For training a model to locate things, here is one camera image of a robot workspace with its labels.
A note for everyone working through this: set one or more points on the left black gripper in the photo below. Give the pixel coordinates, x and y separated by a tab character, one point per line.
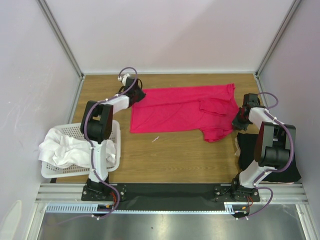
141	96

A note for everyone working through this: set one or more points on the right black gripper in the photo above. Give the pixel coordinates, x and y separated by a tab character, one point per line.
238	121

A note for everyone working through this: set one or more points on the pink t shirt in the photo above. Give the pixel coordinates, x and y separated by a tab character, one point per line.
210	109

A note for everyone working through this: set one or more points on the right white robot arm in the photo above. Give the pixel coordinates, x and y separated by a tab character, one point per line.
274	147

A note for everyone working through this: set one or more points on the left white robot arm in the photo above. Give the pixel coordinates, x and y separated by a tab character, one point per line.
96	126

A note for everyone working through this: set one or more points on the black folded t shirt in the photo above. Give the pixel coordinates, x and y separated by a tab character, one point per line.
246	143

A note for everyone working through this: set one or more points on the white crumpled t shirt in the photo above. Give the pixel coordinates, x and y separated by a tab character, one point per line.
63	151

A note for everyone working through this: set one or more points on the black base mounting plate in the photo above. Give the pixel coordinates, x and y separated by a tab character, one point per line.
180	196

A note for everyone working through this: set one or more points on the white laundry basket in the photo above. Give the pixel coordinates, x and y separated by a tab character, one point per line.
112	152

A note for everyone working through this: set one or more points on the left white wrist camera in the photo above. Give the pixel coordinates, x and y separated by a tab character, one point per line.
123	78

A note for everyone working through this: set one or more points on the aluminium frame rail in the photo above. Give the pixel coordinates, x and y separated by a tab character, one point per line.
66	197

